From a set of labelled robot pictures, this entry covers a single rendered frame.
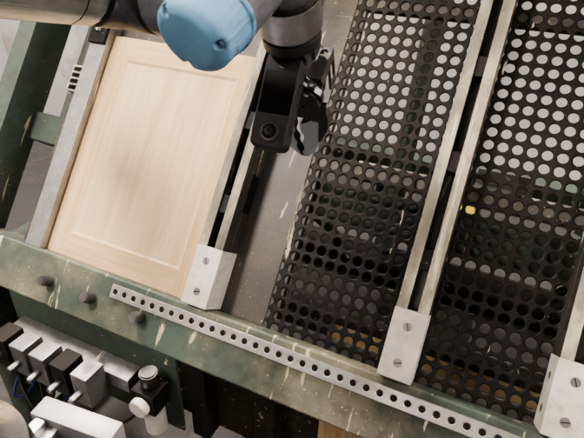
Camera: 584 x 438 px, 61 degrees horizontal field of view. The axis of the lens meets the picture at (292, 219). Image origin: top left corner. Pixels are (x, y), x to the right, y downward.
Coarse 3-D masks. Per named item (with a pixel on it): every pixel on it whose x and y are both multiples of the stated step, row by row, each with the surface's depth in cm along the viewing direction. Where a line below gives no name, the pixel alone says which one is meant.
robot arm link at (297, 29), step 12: (312, 12) 53; (264, 24) 54; (276, 24) 53; (288, 24) 53; (300, 24) 53; (312, 24) 54; (264, 36) 56; (276, 36) 54; (288, 36) 54; (300, 36) 54; (312, 36) 55
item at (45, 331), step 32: (32, 320) 122; (64, 320) 116; (0, 352) 115; (32, 352) 110; (64, 352) 110; (96, 352) 114; (128, 352) 110; (32, 384) 119; (64, 384) 109; (96, 384) 108; (128, 384) 108; (160, 384) 106; (160, 416) 109
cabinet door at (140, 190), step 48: (144, 48) 122; (96, 96) 124; (144, 96) 120; (192, 96) 116; (240, 96) 111; (96, 144) 122; (144, 144) 118; (192, 144) 114; (96, 192) 120; (144, 192) 116; (192, 192) 112; (96, 240) 118; (144, 240) 114; (192, 240) 110
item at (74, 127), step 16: (112, 32) 124; (96, 48) 124; (96, 64) 123; (80, 80) 124; (96, 80) 124; (80, 96) 123; (80, 112) 123; (64, 128) 123; (80, 128) 123; (64, 144) 123; (64, 160) 122; (48, 176) 123; (64, 176) 122; (48, 192) 122; (64, 192) 123; (48, 208) 121; (32, 224) 122; (48, 224) 121; (32, 240) 121; (48, 240) 122
